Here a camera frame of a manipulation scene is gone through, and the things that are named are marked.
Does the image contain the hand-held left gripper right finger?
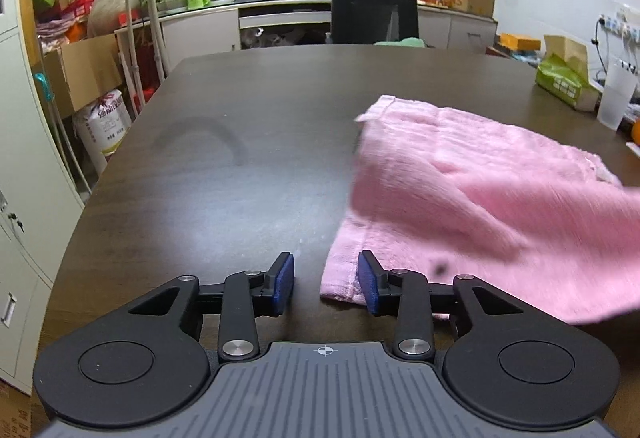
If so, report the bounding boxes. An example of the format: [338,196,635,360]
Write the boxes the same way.
[356,250,547,362]

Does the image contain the pile of plastic bags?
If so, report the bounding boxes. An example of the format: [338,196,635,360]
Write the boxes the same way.
[240,25,333,49]

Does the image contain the pink towel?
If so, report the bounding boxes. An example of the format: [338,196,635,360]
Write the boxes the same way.
[320,95,640,325]

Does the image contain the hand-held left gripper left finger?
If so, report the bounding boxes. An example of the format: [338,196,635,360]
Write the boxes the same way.
[107,252,297,363]

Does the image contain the white wall power strip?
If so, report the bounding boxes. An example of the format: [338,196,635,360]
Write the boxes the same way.
[597,6,640,41]

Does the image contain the translucent plastic cup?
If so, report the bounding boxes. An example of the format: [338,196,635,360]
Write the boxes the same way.
[597,58,640,131]

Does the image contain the large brown cardboard box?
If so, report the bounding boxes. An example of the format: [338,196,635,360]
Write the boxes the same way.
[42,34,126,116]

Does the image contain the green tissue packet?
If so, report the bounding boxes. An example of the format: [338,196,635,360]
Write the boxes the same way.
[535,35,603,113]

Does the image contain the white rice sack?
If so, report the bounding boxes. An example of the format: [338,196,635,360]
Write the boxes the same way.
[74,89,133,163]

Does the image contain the black office chair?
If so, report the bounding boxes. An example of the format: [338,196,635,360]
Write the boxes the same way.
[331,0,420,46]

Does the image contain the white sideboard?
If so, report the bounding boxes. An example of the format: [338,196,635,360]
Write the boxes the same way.
[150,0,499,61]

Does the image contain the orange box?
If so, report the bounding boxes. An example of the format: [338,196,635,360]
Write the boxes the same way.
[500,32,542,52]

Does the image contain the teal handled mop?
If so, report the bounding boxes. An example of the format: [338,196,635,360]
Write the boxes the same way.
[32,70,93,193]

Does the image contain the white metal cabinet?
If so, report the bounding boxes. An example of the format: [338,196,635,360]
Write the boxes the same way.
[0,0,86,394]

